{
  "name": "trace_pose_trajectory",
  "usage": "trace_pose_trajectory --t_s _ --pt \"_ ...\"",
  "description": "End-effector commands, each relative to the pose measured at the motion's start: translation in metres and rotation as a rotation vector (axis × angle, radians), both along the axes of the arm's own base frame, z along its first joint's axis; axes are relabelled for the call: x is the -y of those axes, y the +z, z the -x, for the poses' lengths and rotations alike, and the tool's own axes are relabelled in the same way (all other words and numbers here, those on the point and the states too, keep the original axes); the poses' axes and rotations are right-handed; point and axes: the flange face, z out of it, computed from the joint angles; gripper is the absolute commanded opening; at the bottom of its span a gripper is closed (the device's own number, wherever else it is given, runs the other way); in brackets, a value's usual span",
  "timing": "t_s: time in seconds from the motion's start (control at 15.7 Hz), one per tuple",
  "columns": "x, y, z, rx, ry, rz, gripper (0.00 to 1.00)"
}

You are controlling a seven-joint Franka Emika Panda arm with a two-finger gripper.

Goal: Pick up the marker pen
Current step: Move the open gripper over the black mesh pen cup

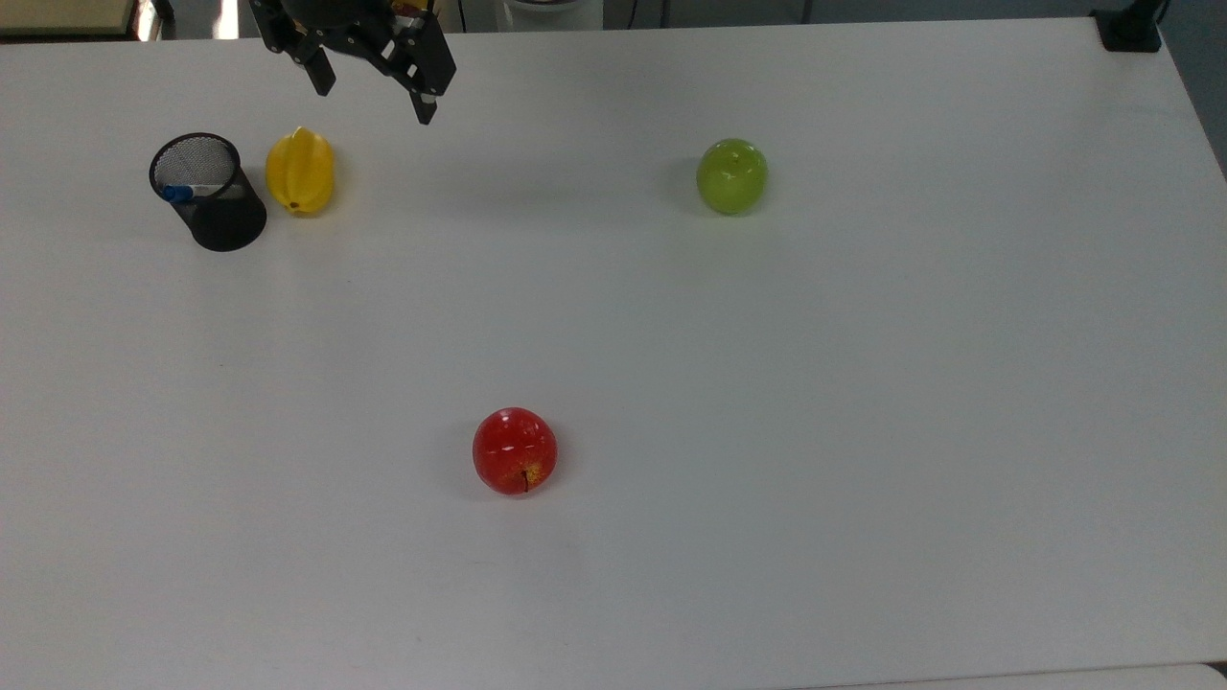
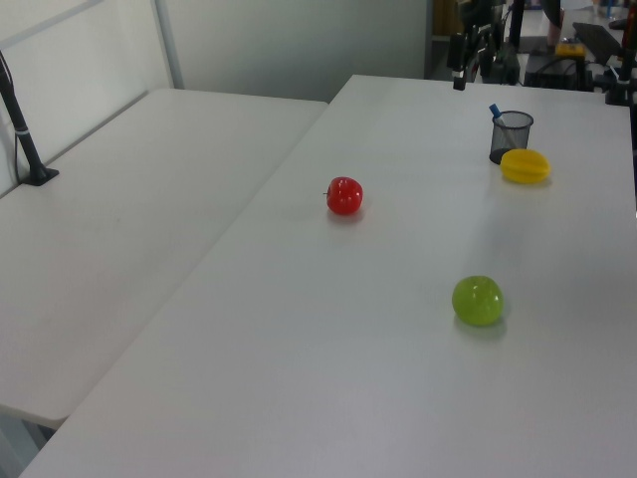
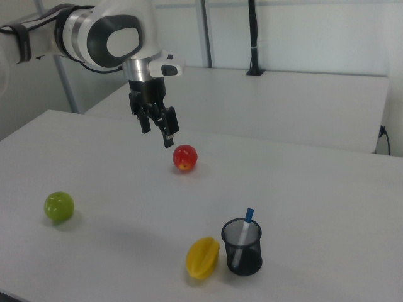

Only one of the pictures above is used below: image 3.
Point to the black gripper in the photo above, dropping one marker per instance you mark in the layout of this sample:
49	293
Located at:
148	91

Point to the white marker pen blue cap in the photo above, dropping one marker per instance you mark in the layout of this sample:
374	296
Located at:
246	226

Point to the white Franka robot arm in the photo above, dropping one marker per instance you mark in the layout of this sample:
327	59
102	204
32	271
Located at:
119	41

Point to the black mesh pen cup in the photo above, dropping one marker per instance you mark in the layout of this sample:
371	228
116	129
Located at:
248	261

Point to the red toy apple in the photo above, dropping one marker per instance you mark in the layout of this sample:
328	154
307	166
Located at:
185	157

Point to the white neighbouring table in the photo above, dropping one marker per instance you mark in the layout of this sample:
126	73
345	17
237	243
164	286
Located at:
267	104

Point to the green toy apple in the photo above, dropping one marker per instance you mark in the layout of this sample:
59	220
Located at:
59	206

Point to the black pole with clamp base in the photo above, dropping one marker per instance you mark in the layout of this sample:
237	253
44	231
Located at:
253	37

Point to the yellow toy starfruit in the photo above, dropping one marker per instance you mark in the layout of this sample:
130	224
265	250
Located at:
201	258

